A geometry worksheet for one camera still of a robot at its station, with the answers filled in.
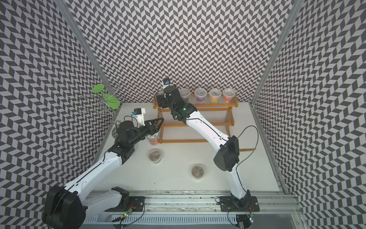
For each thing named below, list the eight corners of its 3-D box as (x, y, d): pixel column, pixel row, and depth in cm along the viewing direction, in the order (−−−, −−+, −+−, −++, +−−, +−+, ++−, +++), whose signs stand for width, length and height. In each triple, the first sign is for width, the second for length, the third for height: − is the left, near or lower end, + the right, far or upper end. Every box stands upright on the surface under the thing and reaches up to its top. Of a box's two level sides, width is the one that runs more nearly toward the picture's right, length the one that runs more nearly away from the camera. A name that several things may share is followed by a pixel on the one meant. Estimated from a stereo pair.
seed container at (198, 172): (191, 180, 82) (191, 177, 78) (191, 169, 86) (191, 165, 82) (203, 180, 82) (204, 177, 78) (203, 169, 86) (203, 165, 82)
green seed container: (149, 164, 88) (147, 160, 84) (151, 153, 92) (149, 150, 88) (160, 164, 88) (158, 160, 84) (161, 153, 92) (160, 150, 88)
